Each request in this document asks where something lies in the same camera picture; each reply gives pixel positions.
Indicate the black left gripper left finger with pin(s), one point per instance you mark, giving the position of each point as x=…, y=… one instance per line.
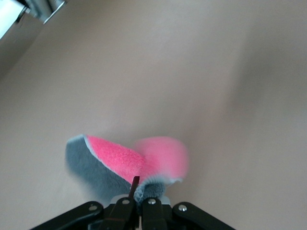
x=115, y=215

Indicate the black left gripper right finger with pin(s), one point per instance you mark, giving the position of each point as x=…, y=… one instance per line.
x=153, y=215

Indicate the pink and grey towel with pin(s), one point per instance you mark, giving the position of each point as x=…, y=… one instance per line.
x=120, y=158

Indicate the aluminium table corner profile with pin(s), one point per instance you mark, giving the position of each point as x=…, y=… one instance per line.
x=43, y=10

